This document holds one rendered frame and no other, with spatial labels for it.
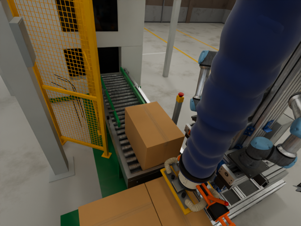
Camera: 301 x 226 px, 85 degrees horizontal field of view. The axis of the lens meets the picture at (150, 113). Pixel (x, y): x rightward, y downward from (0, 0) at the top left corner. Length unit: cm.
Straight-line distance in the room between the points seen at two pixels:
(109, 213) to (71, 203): 80
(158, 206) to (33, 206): 144
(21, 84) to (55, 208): 139
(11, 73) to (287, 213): 323
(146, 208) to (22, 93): 142
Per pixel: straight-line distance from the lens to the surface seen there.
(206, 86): 75
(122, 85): 304
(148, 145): 146
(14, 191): 266
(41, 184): 258
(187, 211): 124
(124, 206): 164
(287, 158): 141
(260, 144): 137
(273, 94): 144
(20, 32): 150
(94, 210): 165
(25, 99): 176
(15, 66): 162
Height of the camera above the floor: 207
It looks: 39 degrees down
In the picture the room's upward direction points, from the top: 7 degrees clockwise
